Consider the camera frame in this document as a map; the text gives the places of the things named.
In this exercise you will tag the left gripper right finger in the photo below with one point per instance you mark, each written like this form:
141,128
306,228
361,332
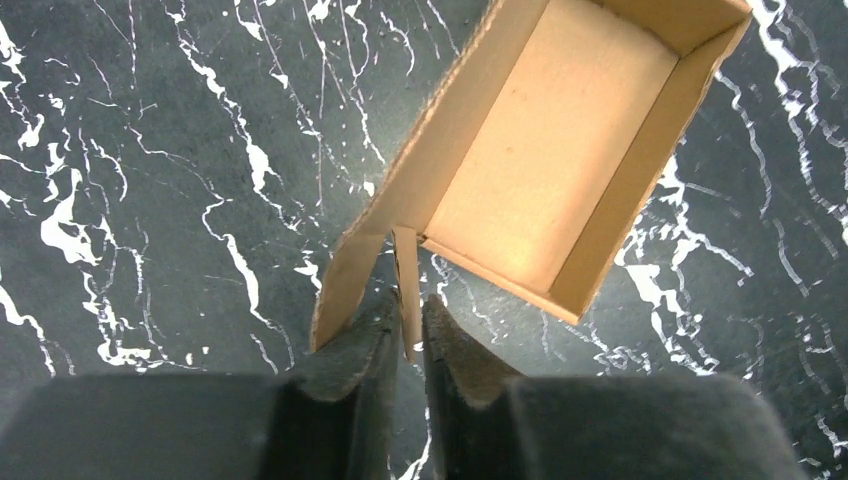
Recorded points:
490,421

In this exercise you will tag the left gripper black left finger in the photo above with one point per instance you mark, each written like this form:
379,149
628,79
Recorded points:
329,417

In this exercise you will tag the brown cardboard box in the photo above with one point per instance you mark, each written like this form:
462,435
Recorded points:
536,153

